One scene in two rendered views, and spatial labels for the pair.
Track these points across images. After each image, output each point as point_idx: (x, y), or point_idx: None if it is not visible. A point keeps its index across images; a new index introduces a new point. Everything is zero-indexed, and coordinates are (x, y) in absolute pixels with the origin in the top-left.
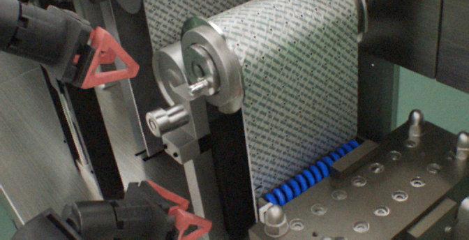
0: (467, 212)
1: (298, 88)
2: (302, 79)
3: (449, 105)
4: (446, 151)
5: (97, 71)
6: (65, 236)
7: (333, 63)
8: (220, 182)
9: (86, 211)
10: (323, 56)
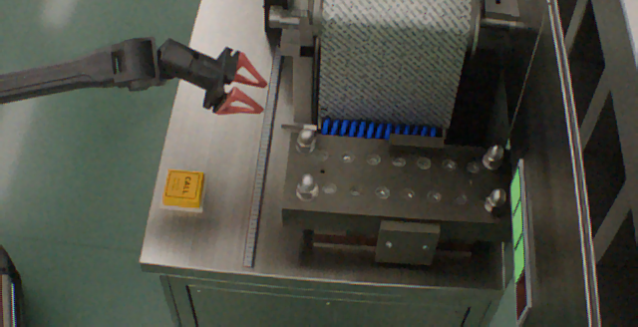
0: (487, 255)
1: (383, 60)
2: (389, 57)
3: None
4: (486, 194)
5: None
6: (149, 60)
7: (429, 60)
8: (315, 85)
9: (171, 51)
10: (418, 51)
